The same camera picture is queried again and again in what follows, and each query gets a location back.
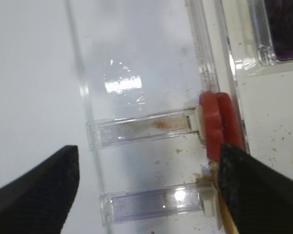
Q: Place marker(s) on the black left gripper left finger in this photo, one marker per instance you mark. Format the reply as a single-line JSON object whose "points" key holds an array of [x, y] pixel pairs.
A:
{"points": [[39, 201]]}

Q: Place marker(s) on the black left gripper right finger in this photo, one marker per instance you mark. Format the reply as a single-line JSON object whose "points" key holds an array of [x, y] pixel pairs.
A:
{"points": [[259, 199]]}

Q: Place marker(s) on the inner red tomato slice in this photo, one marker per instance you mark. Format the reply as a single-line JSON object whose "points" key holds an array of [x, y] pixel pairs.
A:
{"points": [[231, 129]]}

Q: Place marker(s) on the red tomato slice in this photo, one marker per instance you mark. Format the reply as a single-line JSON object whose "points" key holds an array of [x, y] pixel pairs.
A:
{"points": [[231, 129], [212, 125]]}

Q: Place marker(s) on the outer red tomato slice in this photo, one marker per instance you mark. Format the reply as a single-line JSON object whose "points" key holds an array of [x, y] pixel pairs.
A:
{"points": [[212, 125]]}

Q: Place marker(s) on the outer left bun half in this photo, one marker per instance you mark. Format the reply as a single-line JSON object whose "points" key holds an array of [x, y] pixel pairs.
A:
{"points": [[228, 223]]}

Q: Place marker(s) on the white lower left pusher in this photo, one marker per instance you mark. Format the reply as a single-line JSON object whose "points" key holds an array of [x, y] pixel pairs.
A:
{"points": [[210, 204]]}

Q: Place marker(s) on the white pusher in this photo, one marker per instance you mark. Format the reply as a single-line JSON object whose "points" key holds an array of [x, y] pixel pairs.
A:
{"points": [[210, 204], [196, 123]]}

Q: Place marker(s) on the clear lower left track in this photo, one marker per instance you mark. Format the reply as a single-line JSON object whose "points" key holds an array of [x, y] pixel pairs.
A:
{"points": [[166, 201]]}

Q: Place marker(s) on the clear track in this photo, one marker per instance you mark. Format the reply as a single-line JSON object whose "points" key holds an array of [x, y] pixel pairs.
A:
{"points": [[156, 126], [166, 201]]}

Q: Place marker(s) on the clear upper left track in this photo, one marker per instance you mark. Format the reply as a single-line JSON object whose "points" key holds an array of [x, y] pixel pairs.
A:
{"points": [[156, 126]]}

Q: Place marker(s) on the cream metal tray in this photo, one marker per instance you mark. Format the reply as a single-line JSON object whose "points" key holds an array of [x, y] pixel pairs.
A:
{"points": [[263, 82]]}

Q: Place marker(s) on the white upper left pusher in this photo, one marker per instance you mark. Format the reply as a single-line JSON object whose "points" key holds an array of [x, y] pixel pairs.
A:
{"points": [[196, 123]]}

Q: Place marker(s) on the clear plastic container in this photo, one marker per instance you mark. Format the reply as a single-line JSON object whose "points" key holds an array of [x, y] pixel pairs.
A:
{"points": [[262, 33]]}

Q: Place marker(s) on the purple cabbage leaf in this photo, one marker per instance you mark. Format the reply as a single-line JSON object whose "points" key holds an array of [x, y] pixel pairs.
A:
{"points": [[280, 17]]}

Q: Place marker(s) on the clear left inner rail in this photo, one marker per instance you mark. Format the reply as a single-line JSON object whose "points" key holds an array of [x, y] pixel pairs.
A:
{"points": [[212, 49]]}

